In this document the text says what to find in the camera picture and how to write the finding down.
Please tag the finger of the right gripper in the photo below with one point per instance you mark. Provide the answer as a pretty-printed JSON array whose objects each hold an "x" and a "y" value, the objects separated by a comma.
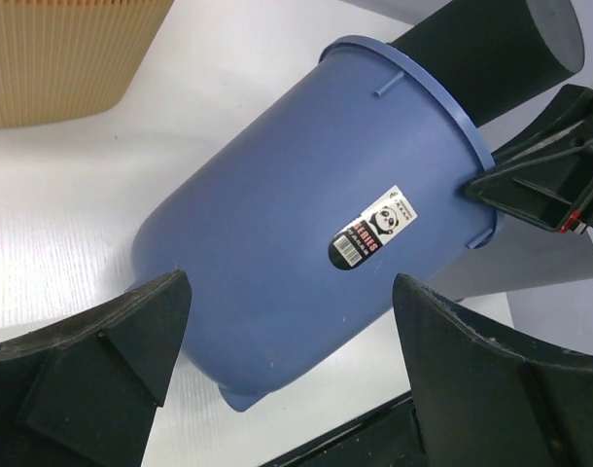
[
  {"x": 550, "y": 188},
  {"x": 570, "y": 105}
]

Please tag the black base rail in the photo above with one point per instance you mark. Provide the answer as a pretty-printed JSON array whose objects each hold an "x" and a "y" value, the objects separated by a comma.
[{"x": 386, "y": 436}]

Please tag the black ribbed bucket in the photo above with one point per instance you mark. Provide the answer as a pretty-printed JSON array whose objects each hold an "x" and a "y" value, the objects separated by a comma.
[{"x": 493, "y": 56}]

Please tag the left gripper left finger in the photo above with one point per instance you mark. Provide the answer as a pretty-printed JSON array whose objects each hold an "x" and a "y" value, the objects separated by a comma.
[{"x": 84, "y": 391}]

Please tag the blue plastic bucket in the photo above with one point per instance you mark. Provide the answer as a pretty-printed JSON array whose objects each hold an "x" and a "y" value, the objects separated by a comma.
[{"x": 292, "y": 235}]

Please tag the yellow slotted basket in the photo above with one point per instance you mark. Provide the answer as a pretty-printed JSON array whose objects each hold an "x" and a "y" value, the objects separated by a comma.
[{"x": 65, "y": 60}]

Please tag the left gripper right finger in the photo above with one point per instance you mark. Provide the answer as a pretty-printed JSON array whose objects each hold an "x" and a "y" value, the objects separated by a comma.
[{"x": 486, "y": 394}]

